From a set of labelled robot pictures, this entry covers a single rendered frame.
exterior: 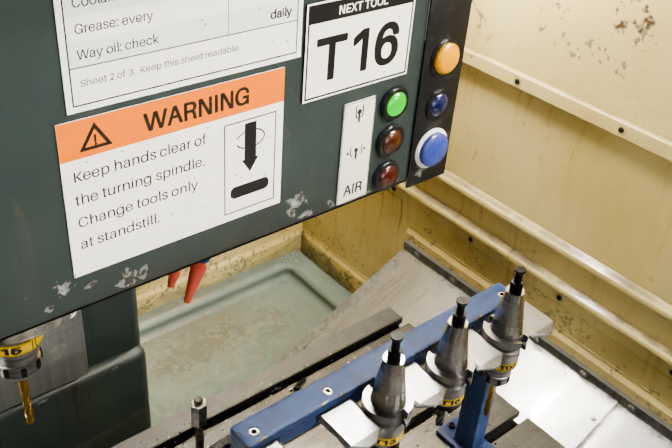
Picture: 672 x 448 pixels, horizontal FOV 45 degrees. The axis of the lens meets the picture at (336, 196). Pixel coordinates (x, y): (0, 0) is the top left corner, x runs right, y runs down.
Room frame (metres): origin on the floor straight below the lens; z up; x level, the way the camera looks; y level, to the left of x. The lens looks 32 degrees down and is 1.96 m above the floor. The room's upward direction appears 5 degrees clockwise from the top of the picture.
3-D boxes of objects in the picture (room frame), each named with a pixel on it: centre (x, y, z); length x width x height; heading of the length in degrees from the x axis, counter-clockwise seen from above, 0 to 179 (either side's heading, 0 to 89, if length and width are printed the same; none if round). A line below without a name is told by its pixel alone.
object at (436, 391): (0.75, -0.12, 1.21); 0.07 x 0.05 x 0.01; 42
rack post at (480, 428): (0.93, -0.25, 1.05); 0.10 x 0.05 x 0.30; 42
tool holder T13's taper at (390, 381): (0.71, -0.08, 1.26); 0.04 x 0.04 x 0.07
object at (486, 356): (0.82, -0.21, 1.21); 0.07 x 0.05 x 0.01; 42
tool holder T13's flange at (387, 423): (0.71, -0.08, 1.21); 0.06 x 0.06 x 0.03
